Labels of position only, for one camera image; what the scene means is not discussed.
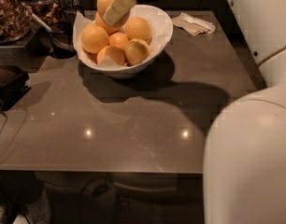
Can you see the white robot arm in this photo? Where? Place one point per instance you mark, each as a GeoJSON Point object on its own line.
{"type": "Point", "coordinates": [244, 168]}

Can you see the small hidden orange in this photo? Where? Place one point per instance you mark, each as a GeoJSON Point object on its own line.
{"type": "Point", "coordinates": [118, 40]}

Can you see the white ceramic bowl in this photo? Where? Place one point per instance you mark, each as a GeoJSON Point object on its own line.
{"type": "Point", "coordinates": [161, 28]}

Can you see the white paper bowl liner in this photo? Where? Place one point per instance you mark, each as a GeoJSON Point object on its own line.
{"type": "Point", "coordinates": [108, 66]}

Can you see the crumpled paper napkin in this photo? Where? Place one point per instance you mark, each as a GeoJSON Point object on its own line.
{"type": "Point", "coordinates": [193, 25]}

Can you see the glass jar of dried snacks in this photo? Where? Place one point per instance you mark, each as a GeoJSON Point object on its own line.
{"type": "Point", "coordinates": [14, 23]}

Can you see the dark brown device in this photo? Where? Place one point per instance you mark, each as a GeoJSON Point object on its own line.
{"type": "Point", "coordinates": [12, 85]}

